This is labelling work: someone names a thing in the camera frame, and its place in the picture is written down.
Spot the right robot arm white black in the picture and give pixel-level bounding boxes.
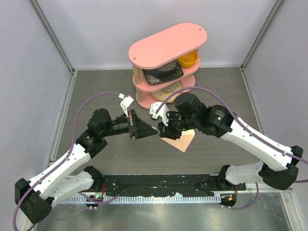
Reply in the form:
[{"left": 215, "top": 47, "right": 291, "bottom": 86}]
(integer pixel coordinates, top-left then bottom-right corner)
[{"left": 150, "top": 92, "right": 303, "bottom": 190}]

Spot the aluminium frame rail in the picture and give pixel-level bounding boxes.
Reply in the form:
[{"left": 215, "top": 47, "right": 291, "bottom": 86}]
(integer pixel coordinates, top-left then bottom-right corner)
[
  {"left": 240, "top": 0, "right": 286, "bottom": 72},
  {"left": 27, "top": 0, "right": 77, "bottom": 77}
]

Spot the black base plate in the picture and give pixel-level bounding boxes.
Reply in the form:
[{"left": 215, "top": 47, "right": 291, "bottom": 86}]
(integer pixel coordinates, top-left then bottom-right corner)
[{"left": 75, "top": 173, "right": 246, "bottom": 197}]

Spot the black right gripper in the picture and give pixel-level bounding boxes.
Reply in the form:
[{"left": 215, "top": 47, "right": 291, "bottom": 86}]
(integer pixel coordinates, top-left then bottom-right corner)
[{"left": 157, "top": 111, "right": 198, "bottom": 140}]

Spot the beige patterned plate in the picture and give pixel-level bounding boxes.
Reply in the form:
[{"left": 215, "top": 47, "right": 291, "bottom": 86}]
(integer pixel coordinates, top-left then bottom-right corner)
[{"left": 150, "top": 81, "right": 183, "bottom": 102}]

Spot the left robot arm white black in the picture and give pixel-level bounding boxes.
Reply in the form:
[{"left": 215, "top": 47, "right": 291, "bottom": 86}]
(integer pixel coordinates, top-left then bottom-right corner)
[{"left": 14, "top": 108, "right": 157, "bottom": 224}]

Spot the aluminium frame rail left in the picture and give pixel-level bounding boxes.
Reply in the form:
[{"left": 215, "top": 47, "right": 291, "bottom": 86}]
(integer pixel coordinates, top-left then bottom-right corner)
[{"left": 27, "top": 0, "right": 77, "bottom": 77}]

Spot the striped small bowl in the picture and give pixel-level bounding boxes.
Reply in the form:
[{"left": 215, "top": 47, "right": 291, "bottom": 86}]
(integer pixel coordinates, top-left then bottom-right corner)
[{"left": 162, "top": 81, "right": 182, "bottom": 93}]

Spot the aluminium frame rail right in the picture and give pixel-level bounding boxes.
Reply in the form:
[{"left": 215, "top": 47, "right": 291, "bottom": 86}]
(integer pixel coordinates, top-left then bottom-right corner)
[{"left": 240, "top": 0, "right": 286, "bottom": 72}]

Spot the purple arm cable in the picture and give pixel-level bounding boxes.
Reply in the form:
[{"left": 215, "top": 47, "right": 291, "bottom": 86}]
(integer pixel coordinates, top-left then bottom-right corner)
[
  {"left": 12, "top": 92, "right": 121, "bottom": 231},
  {"left": 155, "top": 86, "right": 308, "bottom": 210}
]

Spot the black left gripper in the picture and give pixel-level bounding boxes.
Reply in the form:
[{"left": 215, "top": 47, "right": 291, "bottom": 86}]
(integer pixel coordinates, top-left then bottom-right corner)
[{"left": 102, "top": 110, "right": 157, "bottom": 139}]

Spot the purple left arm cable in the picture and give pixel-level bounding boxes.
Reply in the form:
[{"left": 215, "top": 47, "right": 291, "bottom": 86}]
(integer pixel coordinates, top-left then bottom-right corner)
[{"left": 12, "top": 92, "right": 121, "bottom": 231}]

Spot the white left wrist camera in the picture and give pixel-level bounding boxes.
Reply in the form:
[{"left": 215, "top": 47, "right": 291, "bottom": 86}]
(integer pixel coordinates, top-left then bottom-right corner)
[{"left": 118, "top": 93, "right": 134, "bottom": 117}]

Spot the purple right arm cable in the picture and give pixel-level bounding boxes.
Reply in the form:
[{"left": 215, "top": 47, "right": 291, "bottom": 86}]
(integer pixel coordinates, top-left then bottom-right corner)
[{"left": 155, "top": 86, "right": 308, "bottom": 210}]

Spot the white slotted cable duct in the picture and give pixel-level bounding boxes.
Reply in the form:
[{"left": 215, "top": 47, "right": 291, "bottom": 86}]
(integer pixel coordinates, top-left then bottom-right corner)
[{"left": 62, "top": 193, "right": 221, "bottom": 205}]

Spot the yellow bowl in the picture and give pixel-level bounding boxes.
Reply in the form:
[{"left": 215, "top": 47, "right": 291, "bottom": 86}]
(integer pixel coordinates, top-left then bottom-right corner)
[{"left": 177, "top": 51, "right": 199, "bottom": 67}]

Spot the black floral plate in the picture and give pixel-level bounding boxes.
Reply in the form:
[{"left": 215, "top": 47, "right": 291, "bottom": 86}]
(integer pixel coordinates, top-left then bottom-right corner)
[{"left": 142, "top": 60, "right": 183, "bottom": 85}]

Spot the pink envelope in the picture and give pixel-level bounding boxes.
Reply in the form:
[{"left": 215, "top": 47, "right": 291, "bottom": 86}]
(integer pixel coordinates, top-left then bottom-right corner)
[{"left": 161, "top": 129, "right": 195, "bottom": 153}]

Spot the pink three-tier shelf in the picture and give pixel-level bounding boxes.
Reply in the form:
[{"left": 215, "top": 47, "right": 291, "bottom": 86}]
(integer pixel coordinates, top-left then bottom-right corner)
[{"left": 128, "top": 23, "right": 207, "bottom": 109}]

